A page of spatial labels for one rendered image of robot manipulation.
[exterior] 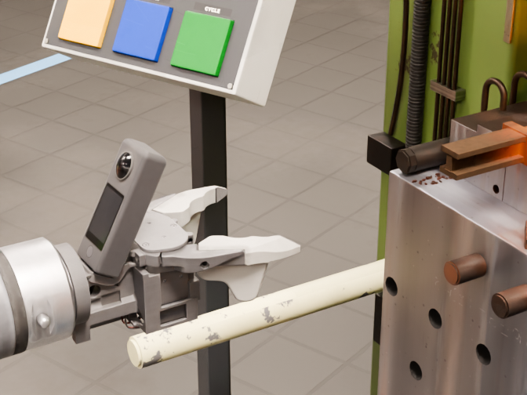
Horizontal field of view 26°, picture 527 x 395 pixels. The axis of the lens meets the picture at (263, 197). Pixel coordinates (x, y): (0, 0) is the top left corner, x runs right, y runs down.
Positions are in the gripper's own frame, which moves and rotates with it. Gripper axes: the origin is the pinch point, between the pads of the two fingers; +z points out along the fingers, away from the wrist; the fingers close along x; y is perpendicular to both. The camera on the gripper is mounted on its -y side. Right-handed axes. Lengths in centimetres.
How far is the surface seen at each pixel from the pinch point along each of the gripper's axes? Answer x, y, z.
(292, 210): -165, 100, 109
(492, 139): 0.3, -1.4, 27.9
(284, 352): -105, 100, 69
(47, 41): -66, 3, 4
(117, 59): -55, 3, 10
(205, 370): -57, 60, 23
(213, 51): -41.2, -0.6, 17.4
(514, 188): -0.9, 6.0, 32.8
